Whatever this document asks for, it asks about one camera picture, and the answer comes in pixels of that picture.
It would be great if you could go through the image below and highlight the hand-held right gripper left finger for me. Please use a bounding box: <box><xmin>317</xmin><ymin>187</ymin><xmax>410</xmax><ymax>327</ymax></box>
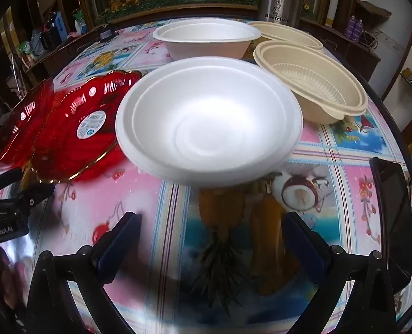
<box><xmin>25</xmin><ymin>212</ymin><xmax>143</xmax><ymax>334</ymax></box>

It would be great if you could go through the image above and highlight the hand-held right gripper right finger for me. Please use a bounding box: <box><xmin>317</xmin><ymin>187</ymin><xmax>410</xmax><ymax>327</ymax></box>
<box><xmin>282</xmin><ymin>212</ymin><xmax>398</xmax><ymax>334</ymax></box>

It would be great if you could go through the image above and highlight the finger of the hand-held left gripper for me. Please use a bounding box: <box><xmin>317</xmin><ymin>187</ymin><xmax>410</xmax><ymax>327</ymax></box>
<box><xmin>0</xmin><ymin>168</ymin><xmax>23</xmax><ymax>190</ymax></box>
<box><xmin>0</xmin><ymin>183</ymin><xmax>56</xmax><ymax>216</ymax></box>

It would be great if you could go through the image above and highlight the red plastic plate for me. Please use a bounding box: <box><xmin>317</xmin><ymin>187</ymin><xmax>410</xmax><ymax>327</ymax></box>
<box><xmin>0</xmin><ymin>78</ymin><xmax>55</xmax><ymax>173</ymax></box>

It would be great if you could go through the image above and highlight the red plate with white label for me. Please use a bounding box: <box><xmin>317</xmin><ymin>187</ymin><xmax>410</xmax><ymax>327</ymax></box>
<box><xmin>30</xmin><ymin>70</ymin><xmax>144</xmax><ymax>184</ymax></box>

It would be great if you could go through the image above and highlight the white foam bowl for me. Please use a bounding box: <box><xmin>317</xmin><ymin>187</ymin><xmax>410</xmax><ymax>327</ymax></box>
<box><xmin>115</xmin><ymin>57</ymin><xmax>304</xmax><ymax>188</ymax></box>

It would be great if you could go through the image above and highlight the beige ribbed bowl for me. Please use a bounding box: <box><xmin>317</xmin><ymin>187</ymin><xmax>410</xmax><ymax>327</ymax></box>
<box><xmin>248</xmin><ymin>21</ymin><xmax>324</xmax><ymax>51</ymax></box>
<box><xmin>254</xmin><ymin>40</ymin><xmax>369</xmax><ymax>124</ymax></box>

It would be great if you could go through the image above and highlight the white paper bowl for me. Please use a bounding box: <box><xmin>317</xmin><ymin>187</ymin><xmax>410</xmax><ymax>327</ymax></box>
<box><xmin>153</xmin><ymin>17</ymin><xmax>262</xmax><ymax>64</ymax></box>

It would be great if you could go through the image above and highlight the person's left hand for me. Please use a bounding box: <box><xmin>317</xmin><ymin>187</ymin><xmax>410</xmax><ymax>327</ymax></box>
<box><xmin>0</xmin><ymin>247</ymin><xmax>28</xmax><ymax>317</ymax></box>

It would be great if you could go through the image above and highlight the printed fruit tablecloth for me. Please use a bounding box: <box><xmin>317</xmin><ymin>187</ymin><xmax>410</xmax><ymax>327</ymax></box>
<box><xmin>0</xmin><ymin>17</ymin><xmax>412</xmax><ymax>334</ymax></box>

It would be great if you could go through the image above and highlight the black phone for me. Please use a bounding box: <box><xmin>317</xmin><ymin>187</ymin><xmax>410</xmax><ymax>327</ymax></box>
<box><xmin>370</xmin><ymin>157</ymin><xmax>412</xmax><ymax>291</ymax></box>

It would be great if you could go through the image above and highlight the grey bag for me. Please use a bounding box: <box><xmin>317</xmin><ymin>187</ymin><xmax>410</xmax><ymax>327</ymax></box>
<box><xmin>30</xmin><ymin>31</ymin><xmax>45</xmax><ymax>57</ymax></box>

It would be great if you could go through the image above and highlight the dark wooden cabinet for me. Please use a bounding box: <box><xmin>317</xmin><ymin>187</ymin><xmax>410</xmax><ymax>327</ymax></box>
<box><xmin>4</xmin><ymin>17</ymin><xmax>102</xmax><ymax>77</ymax></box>

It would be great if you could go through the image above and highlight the black bag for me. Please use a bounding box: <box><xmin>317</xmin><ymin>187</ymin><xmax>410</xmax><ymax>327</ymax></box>
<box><xmin>41</xmin><ymin>24</ymin><xmax>59</xmax><ymax>50</ymax></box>

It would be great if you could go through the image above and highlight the blue container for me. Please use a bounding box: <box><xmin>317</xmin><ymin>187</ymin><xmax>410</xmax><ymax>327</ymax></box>
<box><xmin>52</xmin><ymin>11</ymin><xmax>63</xmax><ymax>40</ymax></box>

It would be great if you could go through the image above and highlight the green bottle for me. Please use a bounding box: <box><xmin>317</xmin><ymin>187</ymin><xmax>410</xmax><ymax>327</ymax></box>
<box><xmin>73</xmin><ymin>9</ymin><xmax>85</xmax><ymax>33</ymax></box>

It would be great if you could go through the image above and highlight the wooden side shelf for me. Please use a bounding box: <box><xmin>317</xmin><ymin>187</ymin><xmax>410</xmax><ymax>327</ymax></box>
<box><xmin>345</xmin><ymin>0</ymin><xmax>393</xmax><ymax>74</ymax></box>

